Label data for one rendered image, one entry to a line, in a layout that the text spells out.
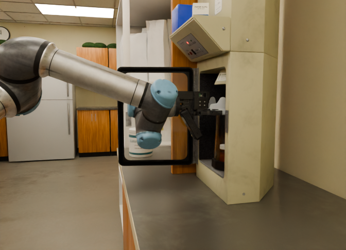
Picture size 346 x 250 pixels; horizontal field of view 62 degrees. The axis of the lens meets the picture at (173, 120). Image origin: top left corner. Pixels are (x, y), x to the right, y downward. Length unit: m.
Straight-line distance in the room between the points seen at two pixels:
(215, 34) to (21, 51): 0.52
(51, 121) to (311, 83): 5.05
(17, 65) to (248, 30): 0.64
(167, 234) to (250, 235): 0.20
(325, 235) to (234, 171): 0.29
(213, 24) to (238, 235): 0.58
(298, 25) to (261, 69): 0.48
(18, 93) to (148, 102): 0.35
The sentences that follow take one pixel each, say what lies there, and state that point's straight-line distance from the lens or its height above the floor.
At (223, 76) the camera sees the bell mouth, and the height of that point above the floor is 1.34.
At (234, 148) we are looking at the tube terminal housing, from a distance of 0.91.
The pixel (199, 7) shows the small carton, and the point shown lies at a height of 1.55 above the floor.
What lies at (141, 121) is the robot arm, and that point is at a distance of 0.84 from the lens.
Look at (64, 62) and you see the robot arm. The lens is 0.79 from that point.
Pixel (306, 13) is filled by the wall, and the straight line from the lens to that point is 1.35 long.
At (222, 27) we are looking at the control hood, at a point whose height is 1.48.
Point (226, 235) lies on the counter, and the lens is 0.77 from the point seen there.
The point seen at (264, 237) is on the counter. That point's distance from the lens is 0.79.
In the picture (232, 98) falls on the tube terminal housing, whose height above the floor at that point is 1.27.
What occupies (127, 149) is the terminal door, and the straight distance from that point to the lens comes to 1.19.
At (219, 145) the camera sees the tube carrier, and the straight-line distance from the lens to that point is 1.01.
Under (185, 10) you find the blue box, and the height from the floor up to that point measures 1.58.
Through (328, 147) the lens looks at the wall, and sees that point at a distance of 1.21.
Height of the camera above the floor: 1.29
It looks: 6 degrees down
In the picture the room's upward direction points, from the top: straight up
